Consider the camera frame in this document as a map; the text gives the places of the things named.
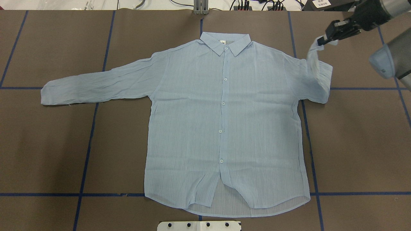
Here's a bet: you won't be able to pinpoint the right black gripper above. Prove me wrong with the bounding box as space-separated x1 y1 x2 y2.
317 19 362 46

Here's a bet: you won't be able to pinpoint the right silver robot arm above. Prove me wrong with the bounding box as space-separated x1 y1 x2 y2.
317 0 411 90

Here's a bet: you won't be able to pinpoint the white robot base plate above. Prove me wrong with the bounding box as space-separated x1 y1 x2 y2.
157 221 242 231

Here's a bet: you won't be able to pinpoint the aluminium frame post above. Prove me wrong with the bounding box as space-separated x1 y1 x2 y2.
193 0 209 15

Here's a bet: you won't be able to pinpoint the light blue button shirt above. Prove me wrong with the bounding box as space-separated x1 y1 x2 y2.
40 32 333 218

